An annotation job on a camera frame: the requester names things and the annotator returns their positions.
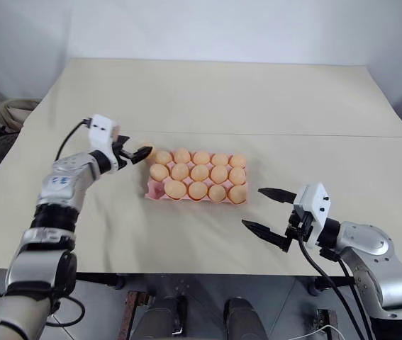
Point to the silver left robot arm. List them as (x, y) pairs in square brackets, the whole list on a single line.
[(57, 184)]

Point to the beige cloth bag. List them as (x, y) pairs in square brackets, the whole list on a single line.
[(12, 113)]

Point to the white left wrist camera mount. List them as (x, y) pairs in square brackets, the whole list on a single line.
[(100, 132)]

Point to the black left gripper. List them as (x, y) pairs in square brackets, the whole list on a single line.
[(122, 155)]

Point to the orange egg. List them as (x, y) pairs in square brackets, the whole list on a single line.
[(238, 194), (218, 174), (159, 171), (181, 155), (217, 192), (201, 158), (197, 190), (180, 172), (238, 162), (237, 176), (219, 159), (176, 188), (163, 157), (151, 152), (199, 173)]

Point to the black table frame bar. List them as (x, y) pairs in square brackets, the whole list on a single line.
[(204, 279)]

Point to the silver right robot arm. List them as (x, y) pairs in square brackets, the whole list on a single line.
[(374, 255)]

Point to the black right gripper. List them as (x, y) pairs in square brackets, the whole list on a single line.
[(298, 228)]

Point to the rusty metal bracket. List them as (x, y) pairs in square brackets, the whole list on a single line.
[(131, 311), (324, 324)]

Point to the pink egg carton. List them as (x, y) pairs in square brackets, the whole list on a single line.
[(152, 189)]

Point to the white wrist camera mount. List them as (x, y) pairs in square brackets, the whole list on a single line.
[(100, 132), (312, 203)]

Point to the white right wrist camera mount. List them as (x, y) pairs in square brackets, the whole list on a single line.
[(312, 203)]

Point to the dark rounded shape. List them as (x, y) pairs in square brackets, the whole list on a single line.
[(167, 318), (245, 318)]

